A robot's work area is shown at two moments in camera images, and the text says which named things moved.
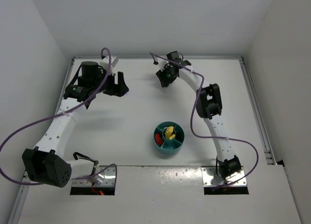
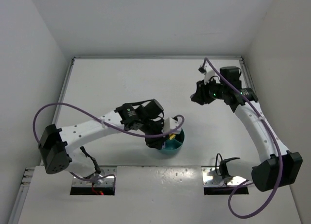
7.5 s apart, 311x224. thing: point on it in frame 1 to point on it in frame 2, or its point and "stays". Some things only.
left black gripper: x=112 y=85 to x=153 y=138
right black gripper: x=163 y=76 to x=200 y=92
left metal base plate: x=106 y=178 stays
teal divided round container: x=172 y=146 stays
